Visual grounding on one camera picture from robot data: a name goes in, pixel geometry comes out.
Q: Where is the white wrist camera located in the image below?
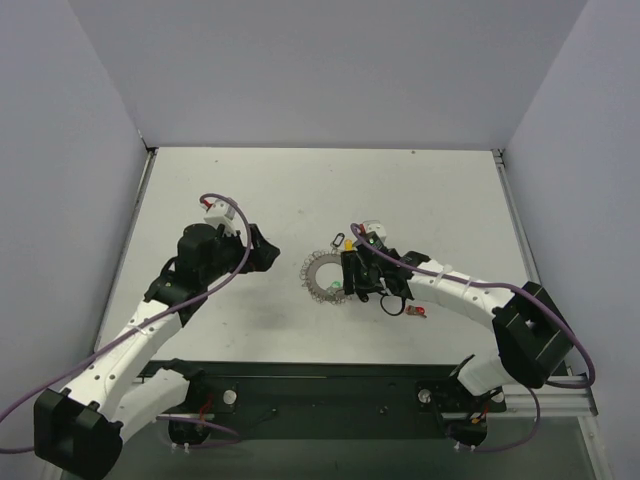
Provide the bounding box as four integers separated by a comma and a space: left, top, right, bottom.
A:
202, 199, 236, 237
359, 220, 387, 243

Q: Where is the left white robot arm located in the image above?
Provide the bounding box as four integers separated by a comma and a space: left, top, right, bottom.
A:
34, 223, 280, 479

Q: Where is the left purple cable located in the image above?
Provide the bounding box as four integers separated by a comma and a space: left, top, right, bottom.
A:
0, 192, 251, 456

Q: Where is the large metal keyring with keys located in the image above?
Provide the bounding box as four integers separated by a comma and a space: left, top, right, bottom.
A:
299, 232, 351, 305

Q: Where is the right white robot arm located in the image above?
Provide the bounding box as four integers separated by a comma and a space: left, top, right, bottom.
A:
340, 236, 573, 397

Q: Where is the aluminium frame rail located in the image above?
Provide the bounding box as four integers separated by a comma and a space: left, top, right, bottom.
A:
491, 149, 598, 418

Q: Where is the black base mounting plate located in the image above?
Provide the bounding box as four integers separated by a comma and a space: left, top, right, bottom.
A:
139, 360, 506, 443

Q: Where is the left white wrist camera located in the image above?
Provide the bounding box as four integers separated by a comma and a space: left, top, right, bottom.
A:
202, 199, 236, 237

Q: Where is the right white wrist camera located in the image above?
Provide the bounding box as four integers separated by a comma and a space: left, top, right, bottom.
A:
359, 220, 387, 243

